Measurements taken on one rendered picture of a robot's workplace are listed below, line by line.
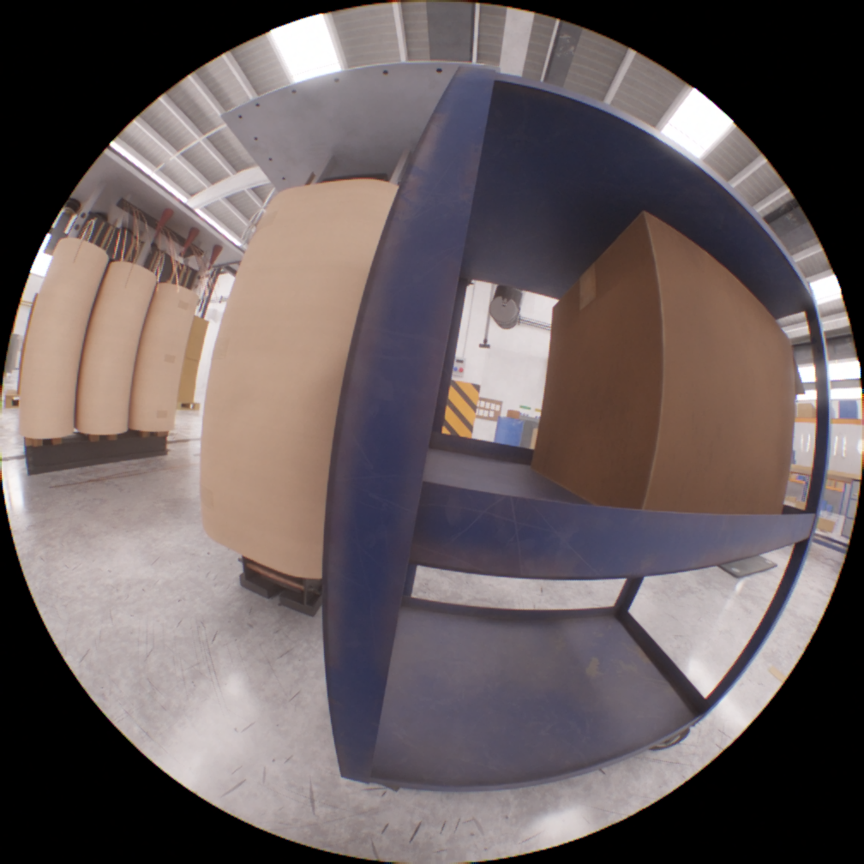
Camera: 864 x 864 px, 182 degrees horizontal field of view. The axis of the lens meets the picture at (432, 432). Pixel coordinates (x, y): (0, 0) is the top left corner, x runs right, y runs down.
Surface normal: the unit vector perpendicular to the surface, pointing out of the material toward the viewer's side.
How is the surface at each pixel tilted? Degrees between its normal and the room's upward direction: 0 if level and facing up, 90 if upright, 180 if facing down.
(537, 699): 0
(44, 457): 90
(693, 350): 90
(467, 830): 0
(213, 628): 0
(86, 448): 90
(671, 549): 90
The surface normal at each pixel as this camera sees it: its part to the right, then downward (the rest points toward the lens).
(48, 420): 0.98, 0.18
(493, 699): 0.18, -0.98
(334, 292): 0.20, 0.08
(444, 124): -0.05, 0.04
